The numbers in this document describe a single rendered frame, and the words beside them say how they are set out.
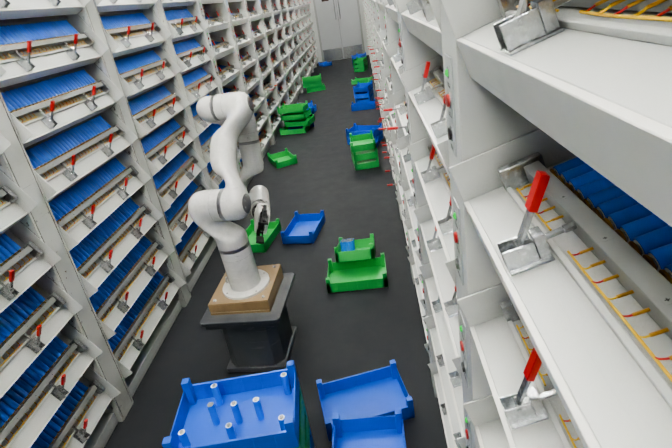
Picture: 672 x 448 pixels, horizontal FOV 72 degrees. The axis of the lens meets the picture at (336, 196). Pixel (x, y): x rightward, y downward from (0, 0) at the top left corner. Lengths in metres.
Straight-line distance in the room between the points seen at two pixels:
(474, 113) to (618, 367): 0.32
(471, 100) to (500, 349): 0.32
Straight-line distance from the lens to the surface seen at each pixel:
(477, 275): 0.66
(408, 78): 1.26
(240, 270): 1.84
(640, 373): 0.36
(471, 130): 0.57
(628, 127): 0.22
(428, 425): 1.75
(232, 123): 1.80
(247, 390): 1.39
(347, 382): 1.86
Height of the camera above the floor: 1.34
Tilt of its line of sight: 23 degrees down
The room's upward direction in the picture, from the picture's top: 9 degrees counter-clockwise
